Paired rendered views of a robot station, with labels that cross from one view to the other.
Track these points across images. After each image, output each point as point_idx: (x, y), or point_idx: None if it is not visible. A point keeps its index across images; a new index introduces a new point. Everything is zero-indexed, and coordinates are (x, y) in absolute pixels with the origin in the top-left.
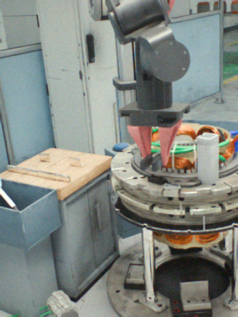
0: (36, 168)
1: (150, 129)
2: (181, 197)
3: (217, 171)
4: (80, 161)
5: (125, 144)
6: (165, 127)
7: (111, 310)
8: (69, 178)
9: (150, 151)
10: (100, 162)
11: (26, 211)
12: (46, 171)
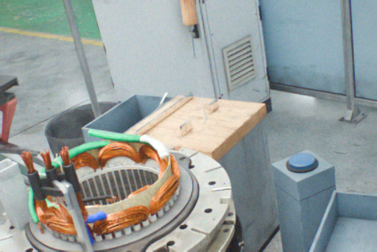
0: (190, 110)
1: (5, 114)
2: None
3: (14, 217)
4: (200, 133)
5: (301, 162)
6: None
7: None
8: (134, 133)
9: (5, 137)
10: (191, 147)
11: (87, 131)
12: (157, 116)
